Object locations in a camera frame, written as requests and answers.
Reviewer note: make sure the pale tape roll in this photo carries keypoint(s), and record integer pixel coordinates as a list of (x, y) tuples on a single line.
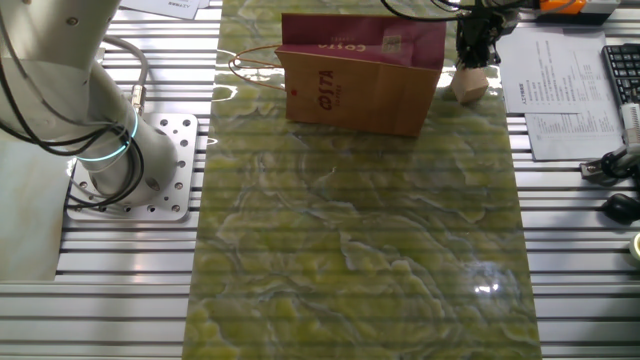
[(636, 247)]

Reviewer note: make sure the small wooden cube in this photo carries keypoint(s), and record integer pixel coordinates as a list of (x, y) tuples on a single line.
[(470, 86)]

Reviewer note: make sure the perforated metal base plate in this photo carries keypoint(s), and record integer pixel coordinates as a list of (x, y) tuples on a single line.
[(180, 165)]

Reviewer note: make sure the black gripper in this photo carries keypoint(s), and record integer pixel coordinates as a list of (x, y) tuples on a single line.
[(480, 30)]

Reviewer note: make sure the plain white paper sheet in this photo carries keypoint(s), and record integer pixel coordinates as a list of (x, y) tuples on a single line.
[(204, 3)]

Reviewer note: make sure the titled instruction paper sheet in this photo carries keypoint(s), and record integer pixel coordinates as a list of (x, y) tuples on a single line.
[(165, 6), (550, 70)]

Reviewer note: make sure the green marble pattern mat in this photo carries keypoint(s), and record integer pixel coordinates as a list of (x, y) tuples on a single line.
[(350, 250)]

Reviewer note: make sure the black keyboard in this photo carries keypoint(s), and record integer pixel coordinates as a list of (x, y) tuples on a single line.
[(625, 70)]

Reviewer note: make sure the orange grey device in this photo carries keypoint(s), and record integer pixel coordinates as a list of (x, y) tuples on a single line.
[(560, 5)]

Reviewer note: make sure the Costa kraft maroon paper bag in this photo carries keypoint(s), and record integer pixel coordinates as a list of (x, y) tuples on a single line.
[(360, 95)]

